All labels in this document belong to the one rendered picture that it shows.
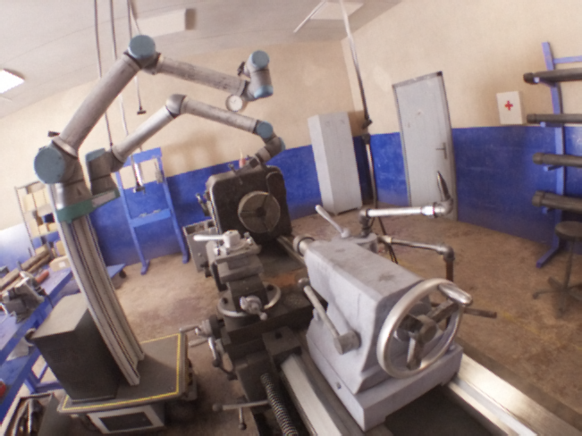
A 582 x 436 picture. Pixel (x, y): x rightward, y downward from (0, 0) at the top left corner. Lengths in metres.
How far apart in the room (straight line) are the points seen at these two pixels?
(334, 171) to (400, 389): 4.82
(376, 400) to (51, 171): 1.29
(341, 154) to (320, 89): 1.39
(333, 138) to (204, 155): 2.29
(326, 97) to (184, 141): 2.81
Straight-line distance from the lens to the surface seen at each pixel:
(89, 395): 2.05
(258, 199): 1.80
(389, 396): 0.70
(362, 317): 0.65
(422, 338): 0.60
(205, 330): 1.16
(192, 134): 5.26
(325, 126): 5.26
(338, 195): 5.38
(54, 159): 1.27
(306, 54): 6.02
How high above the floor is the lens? 1.48
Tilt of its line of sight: 15 degrees down
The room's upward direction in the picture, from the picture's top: 11 degrees counter-clockwise
